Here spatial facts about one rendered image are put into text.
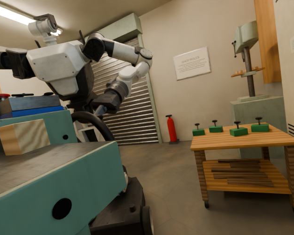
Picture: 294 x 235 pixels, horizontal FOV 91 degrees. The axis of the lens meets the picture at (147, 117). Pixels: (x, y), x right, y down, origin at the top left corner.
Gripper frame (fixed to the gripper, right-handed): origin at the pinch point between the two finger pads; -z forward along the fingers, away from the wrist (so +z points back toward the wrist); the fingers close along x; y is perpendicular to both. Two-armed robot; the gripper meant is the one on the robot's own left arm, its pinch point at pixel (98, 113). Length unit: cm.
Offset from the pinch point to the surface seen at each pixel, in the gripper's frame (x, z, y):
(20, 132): -12.7, -25.5, 18.5
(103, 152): -27.4, -25.7, 18.4
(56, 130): -5.7, -18.4, 10.3
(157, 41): 63, 273, -41
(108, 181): -28.1, -27.6, 16.0
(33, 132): -12.9, -24.3, 17.3
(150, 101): 74, 206, -144
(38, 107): -2.9, -16.9, 15.7
